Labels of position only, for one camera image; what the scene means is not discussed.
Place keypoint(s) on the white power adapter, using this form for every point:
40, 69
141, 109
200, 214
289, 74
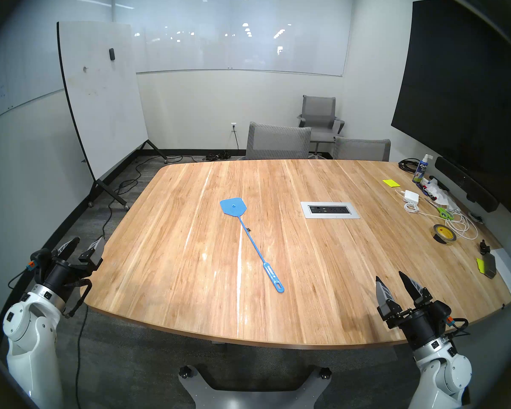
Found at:
411, 196

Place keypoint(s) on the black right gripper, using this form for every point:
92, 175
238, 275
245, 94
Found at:
417, 325

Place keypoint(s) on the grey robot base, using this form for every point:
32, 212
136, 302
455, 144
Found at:
255, 399

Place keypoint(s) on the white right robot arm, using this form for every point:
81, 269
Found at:
443, 374

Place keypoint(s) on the large black wall display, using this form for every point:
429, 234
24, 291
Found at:
464, 93

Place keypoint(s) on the whiteboard cleaner spray bottle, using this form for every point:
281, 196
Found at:
420, 171

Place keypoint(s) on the whiteboard marker pen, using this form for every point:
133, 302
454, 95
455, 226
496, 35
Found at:
429, 193

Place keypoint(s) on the grey mesh office chair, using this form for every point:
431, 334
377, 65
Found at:
277, 142
362, 150

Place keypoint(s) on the blue plastic fly swatter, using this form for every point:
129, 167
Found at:
234, 207

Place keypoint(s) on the wall whiteboard with writing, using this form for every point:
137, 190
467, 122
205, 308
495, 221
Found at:
8, 71

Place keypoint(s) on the yellow sticky note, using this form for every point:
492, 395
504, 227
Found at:
480, 265

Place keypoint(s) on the black yellow tape roll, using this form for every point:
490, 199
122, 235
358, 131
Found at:
451, 237

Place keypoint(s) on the silver table power outlet box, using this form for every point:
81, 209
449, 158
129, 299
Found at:
330, 210

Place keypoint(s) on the white paper sheet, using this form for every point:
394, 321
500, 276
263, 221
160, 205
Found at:
509, 272

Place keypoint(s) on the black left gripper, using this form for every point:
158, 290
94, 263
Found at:
59, 274

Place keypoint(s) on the glass wall board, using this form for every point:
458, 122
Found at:
238, 50

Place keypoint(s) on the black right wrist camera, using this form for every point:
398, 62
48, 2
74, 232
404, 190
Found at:
440, 312

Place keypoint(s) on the yellow sticky note pad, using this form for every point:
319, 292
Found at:
391, 182

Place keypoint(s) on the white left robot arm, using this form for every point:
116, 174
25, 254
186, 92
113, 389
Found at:
30, 352

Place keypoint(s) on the rolling whiteboard on stand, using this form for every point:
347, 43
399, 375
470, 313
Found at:
102, 105

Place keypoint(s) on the grey office chair with armrests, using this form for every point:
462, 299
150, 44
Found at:
319, 110

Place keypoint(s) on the black soundbar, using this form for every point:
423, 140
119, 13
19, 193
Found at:
464, 182

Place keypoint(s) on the white crumpled cloth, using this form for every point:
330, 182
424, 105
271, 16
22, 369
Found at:
445, 197

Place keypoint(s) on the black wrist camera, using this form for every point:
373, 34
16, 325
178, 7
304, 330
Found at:
440, 312
40, 257

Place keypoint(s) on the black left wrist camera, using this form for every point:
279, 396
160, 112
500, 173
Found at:
40, 257

